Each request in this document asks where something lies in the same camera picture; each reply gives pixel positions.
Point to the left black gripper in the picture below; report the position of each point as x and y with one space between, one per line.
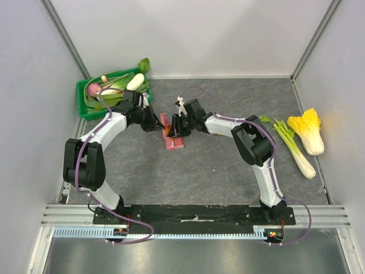
154 124

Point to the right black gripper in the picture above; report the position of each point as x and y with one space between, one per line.
181 124

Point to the orange item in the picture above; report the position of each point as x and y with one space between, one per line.
171 131

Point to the pink express box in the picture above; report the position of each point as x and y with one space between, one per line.
170 143

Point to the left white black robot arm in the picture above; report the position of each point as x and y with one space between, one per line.
84 166

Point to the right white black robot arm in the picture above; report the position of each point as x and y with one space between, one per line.
253 142

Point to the white radish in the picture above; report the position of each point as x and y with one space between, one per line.
136 82

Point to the bok choy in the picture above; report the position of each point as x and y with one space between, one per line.
117 87

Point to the green leafy vegetable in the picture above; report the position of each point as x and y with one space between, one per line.
144 66

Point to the green long beans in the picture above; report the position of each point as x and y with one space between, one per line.
109 103

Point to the brown mushroom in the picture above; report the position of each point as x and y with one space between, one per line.
104 79

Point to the purple turnip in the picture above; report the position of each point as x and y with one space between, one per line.
94 89

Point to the green plastic crate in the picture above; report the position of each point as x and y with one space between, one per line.
86 105

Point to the yellow napa cabbage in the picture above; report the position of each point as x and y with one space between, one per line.
308 127

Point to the green celery stalk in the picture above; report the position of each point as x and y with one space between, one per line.
287 136

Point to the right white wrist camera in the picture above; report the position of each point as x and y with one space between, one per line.
180 105

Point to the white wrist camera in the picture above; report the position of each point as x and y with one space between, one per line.
145 100
180 105

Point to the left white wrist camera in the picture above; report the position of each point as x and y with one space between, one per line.
145 100

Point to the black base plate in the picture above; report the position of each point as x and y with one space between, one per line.
206 219

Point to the aluminium rail frame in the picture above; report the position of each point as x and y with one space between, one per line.
79 215

